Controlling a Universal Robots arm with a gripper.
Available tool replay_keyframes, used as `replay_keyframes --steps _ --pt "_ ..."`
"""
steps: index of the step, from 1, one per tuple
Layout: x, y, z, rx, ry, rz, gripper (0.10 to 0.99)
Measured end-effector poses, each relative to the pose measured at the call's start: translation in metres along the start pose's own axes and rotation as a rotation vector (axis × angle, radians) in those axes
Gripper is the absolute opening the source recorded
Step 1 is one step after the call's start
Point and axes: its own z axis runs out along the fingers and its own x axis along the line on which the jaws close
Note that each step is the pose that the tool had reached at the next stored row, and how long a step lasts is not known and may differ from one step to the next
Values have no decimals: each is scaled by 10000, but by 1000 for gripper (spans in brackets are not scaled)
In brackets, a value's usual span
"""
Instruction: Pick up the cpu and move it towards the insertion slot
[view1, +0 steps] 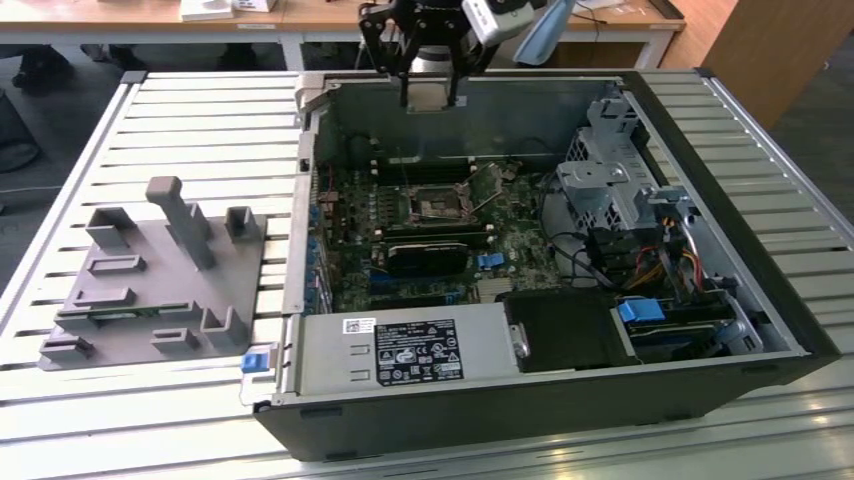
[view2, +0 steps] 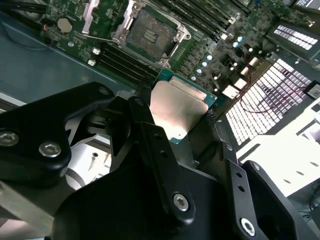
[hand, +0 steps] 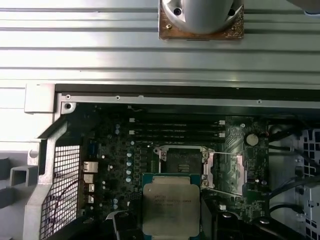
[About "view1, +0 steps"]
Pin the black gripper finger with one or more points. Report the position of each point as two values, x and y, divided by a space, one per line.
477 50
374 30

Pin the silver square CPU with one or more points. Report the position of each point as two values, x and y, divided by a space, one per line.
434 97

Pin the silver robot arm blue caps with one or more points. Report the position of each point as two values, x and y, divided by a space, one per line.
543 35

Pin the CPU socket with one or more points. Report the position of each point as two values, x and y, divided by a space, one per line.
437 205

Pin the wooden desk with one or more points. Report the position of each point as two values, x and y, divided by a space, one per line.
300 22

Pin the white box blue print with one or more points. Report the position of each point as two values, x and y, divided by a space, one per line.
256 5

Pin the grey metal drive cage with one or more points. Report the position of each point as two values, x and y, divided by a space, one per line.
594 195

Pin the black RAM stick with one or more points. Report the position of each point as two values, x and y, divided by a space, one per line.
437 238

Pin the green motherboard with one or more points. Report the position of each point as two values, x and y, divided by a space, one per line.
523 240

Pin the blue board connector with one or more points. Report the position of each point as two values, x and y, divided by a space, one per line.
490 261

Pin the black graphics card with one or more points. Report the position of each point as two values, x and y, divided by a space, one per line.
427 259

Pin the brown wooden cabinet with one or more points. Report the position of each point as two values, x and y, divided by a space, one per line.
781 50

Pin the silver finned heat sink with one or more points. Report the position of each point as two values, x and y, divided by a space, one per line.
495 291

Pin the black plastic shroud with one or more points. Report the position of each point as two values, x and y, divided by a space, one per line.
567 330

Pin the hard disk in blue carrier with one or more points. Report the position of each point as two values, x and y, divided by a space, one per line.
641 311

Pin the grey parts rack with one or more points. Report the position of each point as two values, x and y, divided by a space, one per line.
174 290

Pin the grey power supply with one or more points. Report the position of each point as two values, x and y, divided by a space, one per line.
334 360

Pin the blue case latch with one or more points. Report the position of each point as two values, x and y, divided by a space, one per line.
255 363

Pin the black open PC case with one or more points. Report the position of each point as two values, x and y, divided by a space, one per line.
467 425

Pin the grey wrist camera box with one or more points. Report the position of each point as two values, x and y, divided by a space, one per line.
501 20

